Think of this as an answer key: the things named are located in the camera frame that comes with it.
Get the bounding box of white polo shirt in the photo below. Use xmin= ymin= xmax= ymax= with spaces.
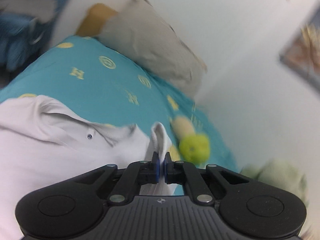
xmin=1 ymin=95 xmax=176 ymax=239

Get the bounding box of blue folding chair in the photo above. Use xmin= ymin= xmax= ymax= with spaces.
xmin=1 ymin=0 xmax=68 ymax=73

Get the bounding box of green plush toy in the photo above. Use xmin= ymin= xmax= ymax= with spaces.
xmin=170 ymin=115 xmax=210 ymax=165

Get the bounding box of pale green fleece blanket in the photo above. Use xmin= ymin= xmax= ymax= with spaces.
xmin=240 ymin=159 xmax=308 ymax=206

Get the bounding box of teal patterned bed sheet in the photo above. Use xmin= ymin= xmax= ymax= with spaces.
xmin=1 ymin=36 xmax=238 ymax=171

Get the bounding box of grey pillow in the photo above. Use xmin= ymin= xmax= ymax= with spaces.
xmin=98 ymin=0 xmax=207 ymax=98

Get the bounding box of framed picture on wall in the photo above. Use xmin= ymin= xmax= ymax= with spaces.
xmin=279 ymin=4 xmax=319 ymax=92

